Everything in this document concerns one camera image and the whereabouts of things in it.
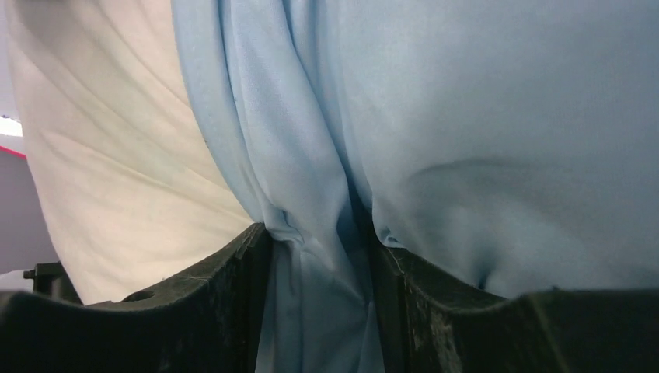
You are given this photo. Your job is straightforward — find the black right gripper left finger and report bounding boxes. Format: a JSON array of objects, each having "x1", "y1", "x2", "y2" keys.
[{"x1": 1, "y1": 224, "x2": 272, "y2": 372}]

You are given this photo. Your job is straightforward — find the white pillow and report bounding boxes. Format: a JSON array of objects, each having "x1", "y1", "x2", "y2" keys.
[{"x1": 5, "y1": 1, "x2": 251, "y2": 304}]

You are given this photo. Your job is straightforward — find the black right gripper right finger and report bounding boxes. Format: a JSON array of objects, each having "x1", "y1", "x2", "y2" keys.
[{"x1": 368, "y1": 242, "x2": 658, "y2": 372}]

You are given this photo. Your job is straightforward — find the pink framed whiteboard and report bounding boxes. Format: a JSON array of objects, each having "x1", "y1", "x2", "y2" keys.
[{"x1": 0, "y1": 145, "x2": 26, "y2": 159}]

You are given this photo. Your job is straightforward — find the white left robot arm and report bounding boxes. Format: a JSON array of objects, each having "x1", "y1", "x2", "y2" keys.
[{"x1": 23, "y1": 262, "x2": 82, "y2": 305}]

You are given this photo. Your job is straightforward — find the light blue pillowcase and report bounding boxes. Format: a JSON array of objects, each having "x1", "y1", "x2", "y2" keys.
[{"x1": 172, "y1": 1, "x2": 658, "y2": 372}]

